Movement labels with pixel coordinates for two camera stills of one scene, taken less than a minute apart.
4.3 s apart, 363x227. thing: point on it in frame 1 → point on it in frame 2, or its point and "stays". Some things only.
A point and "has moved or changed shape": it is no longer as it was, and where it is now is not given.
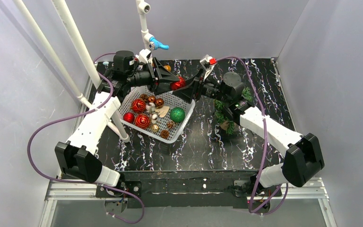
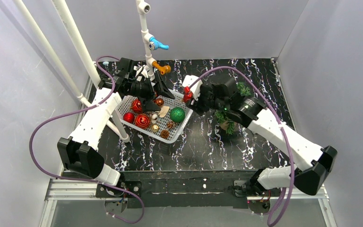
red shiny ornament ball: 128,117 stays
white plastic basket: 162,117 stays
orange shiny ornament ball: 159,103 stays
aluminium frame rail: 59,190 stays
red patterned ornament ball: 139,105 stays
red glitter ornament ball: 181,83 has moved or changed shape
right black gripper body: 198,88 → 198,99
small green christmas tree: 226,124 stays
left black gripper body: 153,77 → 151,89
